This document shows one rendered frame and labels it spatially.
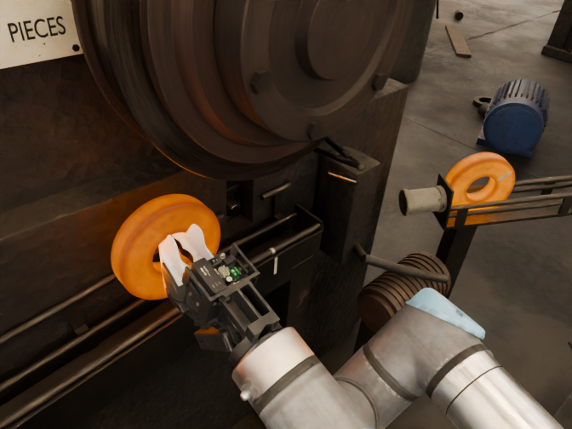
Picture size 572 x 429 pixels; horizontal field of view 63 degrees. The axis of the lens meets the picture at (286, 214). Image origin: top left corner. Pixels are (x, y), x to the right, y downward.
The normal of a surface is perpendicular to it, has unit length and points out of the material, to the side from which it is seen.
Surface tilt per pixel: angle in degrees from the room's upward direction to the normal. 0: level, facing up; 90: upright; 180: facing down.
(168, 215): 88
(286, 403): 39
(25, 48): 90
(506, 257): 0
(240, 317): 16
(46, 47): 90
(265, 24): 90
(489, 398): 29
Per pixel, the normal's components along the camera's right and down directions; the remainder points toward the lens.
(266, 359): -0.09, -0.41
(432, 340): -0.37, -0.55
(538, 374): 0.06, -0.79
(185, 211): 0.66, 0.47
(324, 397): 0.30, -0.65
